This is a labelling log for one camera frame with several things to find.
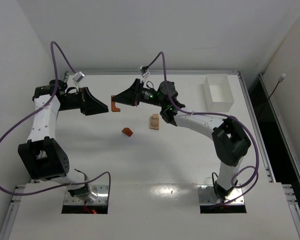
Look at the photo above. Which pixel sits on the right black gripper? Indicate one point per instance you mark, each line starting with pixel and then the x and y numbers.
pixel 137 92

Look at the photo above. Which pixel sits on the orange triangular wood block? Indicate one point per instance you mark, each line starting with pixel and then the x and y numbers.
pixel 127 131

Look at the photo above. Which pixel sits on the black wall cable white plug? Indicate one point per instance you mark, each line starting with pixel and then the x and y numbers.
pixel 280 80

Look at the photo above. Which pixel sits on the long engraved wood block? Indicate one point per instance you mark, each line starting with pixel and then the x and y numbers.
pixel 151 126

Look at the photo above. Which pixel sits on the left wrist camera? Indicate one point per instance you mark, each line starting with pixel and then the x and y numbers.
pixel 78 76

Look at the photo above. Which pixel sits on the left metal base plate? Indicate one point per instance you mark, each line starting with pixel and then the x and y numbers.
pixel 98 196

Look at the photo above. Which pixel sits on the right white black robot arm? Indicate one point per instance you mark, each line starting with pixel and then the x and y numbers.
pixel 230 141

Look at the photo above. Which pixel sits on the light wood cube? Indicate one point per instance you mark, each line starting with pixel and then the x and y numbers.
pixel 155 122

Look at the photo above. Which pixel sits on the orange arch wood block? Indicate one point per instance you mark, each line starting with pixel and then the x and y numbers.
pixel 114 108

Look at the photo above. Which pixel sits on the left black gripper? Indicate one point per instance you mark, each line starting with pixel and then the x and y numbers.
pixel 82 100

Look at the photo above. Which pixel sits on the white perforated plastic box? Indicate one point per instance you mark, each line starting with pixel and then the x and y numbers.
pixel 218 94

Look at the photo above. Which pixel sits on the long plain wood block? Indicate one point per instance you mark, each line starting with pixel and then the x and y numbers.
pixel 157 128

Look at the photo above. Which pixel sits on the light wood cube letter H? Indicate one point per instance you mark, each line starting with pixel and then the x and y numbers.
pixel 155 116

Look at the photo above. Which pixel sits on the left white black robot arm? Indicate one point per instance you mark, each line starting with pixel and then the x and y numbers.
pixel 42 156

